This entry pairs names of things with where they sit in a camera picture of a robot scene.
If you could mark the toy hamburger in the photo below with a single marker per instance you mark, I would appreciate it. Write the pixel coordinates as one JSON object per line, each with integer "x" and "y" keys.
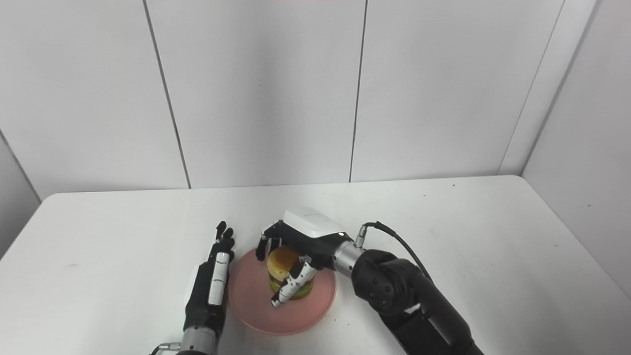
{"x": 286, "y": 276}

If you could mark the pink plate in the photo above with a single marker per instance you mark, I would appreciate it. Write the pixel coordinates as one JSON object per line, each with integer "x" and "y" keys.
{"x": 256, "y": 301}

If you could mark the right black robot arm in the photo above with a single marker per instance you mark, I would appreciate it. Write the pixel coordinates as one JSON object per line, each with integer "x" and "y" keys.
{"x": 409, "y": 305}

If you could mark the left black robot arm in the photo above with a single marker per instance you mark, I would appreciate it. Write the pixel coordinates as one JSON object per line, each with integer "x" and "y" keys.
{"x": 197, "y": 342}

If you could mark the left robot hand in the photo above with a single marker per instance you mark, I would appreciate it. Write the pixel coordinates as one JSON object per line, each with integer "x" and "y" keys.
{"x": 213, "y": 281}

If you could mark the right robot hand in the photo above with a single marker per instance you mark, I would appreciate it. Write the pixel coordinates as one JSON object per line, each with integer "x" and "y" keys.
{"x": 300, "y": 246}

